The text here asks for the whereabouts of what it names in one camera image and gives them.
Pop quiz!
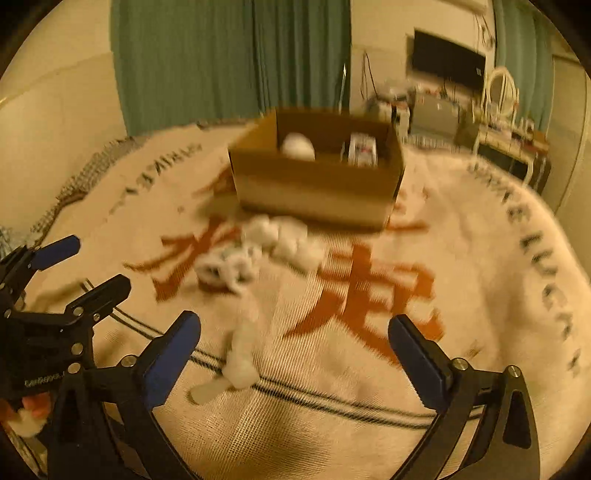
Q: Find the black wall television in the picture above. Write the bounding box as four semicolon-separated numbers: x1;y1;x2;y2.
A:
412;28;488;91

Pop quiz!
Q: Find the brown cardboard box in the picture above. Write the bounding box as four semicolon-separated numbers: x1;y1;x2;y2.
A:
228;107;406;232

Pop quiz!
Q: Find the cream printed blanket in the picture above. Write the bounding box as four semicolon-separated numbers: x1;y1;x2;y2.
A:
18;117;585;480

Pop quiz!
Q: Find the orange and white soft toy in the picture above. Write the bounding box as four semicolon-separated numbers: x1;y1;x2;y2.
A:
0;392;51;438

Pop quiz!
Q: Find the white fluffy plush toy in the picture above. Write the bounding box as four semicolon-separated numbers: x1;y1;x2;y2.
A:
244;214;327;274

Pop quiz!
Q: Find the white round plush ball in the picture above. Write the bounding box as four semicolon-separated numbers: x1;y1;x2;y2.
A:
281;132;317;162

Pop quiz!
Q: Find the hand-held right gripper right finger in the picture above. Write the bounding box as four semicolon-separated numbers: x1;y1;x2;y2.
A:
388;314;542;480

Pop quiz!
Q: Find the grey checked bed sheet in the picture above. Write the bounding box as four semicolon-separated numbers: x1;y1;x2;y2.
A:
0;137;136;259

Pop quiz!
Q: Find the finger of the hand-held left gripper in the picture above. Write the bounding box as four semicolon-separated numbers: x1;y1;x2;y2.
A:
64;274;132;334
0;234;82;302

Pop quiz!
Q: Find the white oval vanity mirror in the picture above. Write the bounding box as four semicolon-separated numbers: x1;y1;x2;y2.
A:
480;66;520;131

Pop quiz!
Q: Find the cluttered television cabinet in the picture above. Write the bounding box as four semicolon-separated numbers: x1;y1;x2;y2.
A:
367;82;477;149

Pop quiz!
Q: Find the narrow green curtain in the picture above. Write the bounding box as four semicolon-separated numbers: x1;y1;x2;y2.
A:
491;0;555;134

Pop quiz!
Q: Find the white and grey plush toy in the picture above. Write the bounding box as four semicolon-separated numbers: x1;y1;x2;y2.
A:
193;242;264;296

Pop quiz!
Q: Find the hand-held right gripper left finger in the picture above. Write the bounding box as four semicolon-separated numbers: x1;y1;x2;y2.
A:
46;311;202;480

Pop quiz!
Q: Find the wide green curtain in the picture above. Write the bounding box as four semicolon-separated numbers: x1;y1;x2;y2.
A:
110;0;353;137

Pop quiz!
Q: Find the white dressing table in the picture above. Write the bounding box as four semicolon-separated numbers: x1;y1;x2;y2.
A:
474;124;553;186

